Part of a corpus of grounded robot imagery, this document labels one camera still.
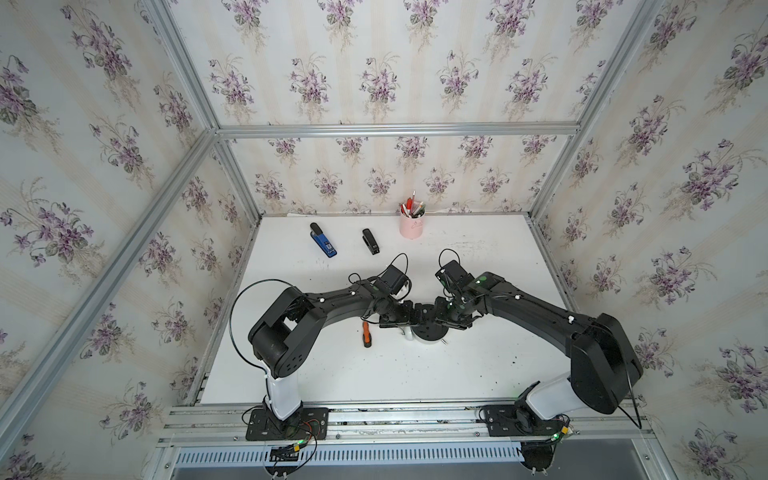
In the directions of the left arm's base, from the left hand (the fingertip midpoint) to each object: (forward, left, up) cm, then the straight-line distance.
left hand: (417, 326), depth 87 cm
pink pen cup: (+39, -1, +1) cm, 39 cm away
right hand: (0, -6, +4) cm, 7 cm away
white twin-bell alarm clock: (-3, -2, +1) cm, 4 cm away
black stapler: (+33, +15, 0) cm, 36 cm away
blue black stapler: (+34, +33, -1) cm, 47 cm away
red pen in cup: (+43, 0, +9) cm, 44 cm away
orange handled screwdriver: (-3, +15, -2) cm, 15 cm away
